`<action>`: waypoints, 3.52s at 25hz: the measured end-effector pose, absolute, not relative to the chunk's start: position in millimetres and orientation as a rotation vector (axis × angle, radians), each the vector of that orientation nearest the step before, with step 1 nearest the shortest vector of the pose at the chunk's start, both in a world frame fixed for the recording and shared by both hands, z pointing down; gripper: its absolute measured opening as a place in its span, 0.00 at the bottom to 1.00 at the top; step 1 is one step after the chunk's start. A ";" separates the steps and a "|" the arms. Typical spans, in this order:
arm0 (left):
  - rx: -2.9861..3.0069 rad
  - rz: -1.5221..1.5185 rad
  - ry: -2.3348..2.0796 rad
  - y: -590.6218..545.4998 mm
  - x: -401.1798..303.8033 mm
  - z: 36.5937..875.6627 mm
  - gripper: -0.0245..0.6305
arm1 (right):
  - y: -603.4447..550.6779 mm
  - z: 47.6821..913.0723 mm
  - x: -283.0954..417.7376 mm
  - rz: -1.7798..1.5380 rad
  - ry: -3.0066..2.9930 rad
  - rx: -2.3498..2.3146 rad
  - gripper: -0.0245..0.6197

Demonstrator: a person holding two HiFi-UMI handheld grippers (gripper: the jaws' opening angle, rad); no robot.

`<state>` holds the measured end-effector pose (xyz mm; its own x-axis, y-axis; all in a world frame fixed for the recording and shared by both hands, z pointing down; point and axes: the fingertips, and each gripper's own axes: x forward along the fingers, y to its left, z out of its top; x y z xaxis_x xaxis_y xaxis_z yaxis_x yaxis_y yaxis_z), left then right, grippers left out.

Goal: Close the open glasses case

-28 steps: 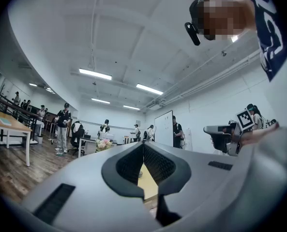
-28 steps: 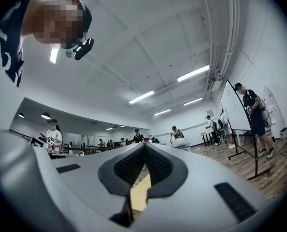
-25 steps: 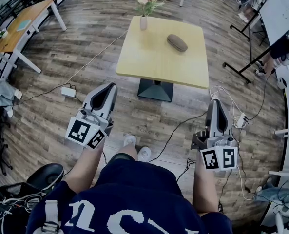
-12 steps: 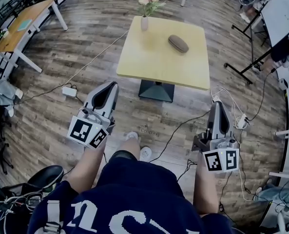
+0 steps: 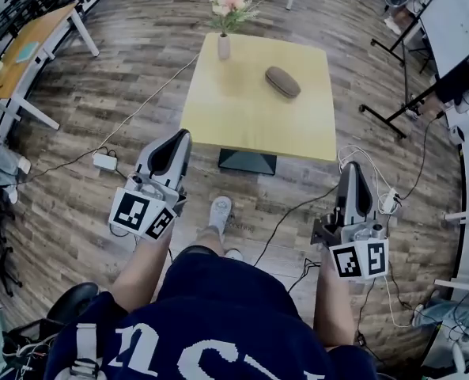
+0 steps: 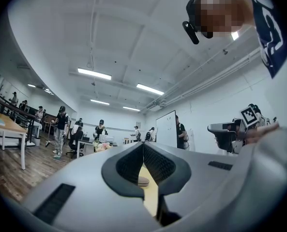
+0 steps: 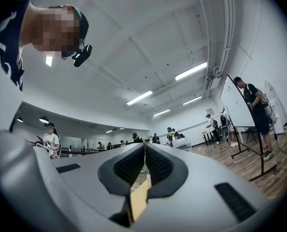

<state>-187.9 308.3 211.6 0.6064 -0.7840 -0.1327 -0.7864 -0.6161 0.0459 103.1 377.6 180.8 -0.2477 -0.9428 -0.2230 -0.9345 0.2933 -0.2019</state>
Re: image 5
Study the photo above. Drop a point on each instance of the black table base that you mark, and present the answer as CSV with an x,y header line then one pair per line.
x,y
248,161

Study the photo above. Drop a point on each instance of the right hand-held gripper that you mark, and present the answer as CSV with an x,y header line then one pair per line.
x,y
360,251

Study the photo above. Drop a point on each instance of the person's right forearm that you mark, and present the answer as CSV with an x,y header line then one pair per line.
x,y
333,307

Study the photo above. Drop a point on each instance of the white board table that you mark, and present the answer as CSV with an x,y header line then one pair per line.
x,y
455,18

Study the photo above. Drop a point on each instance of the white power adapter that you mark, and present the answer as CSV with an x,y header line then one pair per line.
x,y
105,160

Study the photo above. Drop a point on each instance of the person's navy sweater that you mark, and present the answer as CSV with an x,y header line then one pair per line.
x,y
202,323

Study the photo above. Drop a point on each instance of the wooden desk with white legs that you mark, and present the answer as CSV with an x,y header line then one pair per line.
x,y
40,34

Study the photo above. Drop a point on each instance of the brown glasses case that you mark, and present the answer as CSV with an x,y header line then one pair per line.
x,y
282,82

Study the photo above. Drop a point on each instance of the person's leg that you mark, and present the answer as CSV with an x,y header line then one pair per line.
x,y
210,239

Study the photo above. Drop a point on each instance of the black metal railing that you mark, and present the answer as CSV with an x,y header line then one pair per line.
x,y
24,2

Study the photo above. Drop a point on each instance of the black rolling stand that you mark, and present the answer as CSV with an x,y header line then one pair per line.
x,y
400,113

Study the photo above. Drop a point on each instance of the teal book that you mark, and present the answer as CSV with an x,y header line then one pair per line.
x,y
27,52

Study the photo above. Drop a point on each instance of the person's white shoe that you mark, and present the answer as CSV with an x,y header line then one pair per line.
x,y
220,212
234,254

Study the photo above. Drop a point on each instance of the yellow square table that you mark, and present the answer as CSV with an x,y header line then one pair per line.
x,y
234,109

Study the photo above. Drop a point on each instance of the white power strip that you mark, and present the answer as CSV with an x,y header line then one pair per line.
x,y
390,199

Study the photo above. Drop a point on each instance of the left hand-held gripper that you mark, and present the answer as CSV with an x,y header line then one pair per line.
x,y
133,210

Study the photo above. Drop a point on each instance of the person's left forearm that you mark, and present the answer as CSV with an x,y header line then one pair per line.
x,y
141,271

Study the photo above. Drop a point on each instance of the beige ceramic vase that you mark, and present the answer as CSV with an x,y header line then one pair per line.
x,y
224,48

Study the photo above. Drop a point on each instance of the black office chair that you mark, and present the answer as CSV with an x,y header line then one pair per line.
x,y
74,301

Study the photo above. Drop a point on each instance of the pink flower bouquet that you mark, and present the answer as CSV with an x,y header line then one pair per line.
x,y
231,8

